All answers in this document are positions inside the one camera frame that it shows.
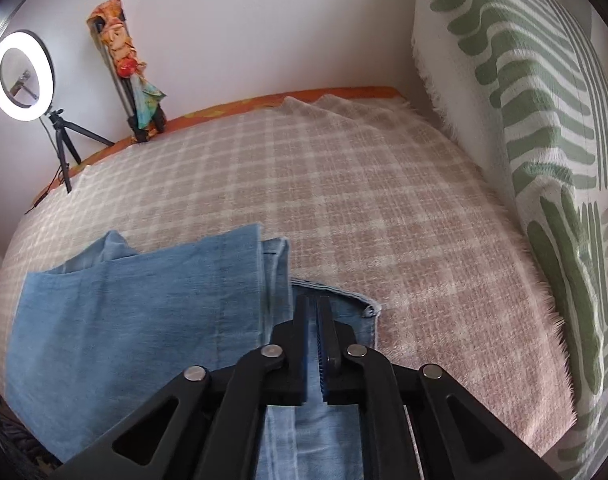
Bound light blue denim pants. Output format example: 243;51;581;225
4;224;380;479

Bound green striped white pillow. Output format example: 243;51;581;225
413;0;608;479

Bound orange floral bed sheet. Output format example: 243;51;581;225
30;86;403;208

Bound white ring light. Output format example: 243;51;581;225
0;30;55;122

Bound black ring light tripod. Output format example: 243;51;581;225
46;110;115;193

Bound beige plaid bed blanket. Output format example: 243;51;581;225
0;94;575;454

